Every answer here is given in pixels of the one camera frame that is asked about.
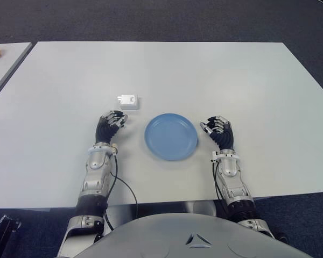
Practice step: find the grey robot torso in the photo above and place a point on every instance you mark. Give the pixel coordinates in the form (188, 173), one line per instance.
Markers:
(177, 236)

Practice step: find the black floor stand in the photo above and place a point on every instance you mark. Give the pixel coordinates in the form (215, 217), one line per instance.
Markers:
(6, 228)

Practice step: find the silver table leg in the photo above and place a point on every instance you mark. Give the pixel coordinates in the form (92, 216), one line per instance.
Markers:
(202, 207)

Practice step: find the blue round plate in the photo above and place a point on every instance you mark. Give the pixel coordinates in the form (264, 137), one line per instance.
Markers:
(171, 137)

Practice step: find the black floor wheel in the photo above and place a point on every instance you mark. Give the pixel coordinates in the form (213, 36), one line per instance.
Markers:
(281, 235)

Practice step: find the white side table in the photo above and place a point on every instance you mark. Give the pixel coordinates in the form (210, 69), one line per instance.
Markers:
(8, 61)

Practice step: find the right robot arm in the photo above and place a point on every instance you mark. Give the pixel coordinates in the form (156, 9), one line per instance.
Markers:
(232, 177)

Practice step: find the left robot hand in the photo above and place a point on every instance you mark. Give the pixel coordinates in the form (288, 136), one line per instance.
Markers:
(105, 131)

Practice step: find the white charger block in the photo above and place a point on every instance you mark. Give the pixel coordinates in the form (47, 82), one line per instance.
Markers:
(130, 102)

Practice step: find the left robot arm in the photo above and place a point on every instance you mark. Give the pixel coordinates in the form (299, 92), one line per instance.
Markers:
(94, 174)

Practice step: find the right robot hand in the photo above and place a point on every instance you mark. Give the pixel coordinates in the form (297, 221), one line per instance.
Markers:
(224, 135)

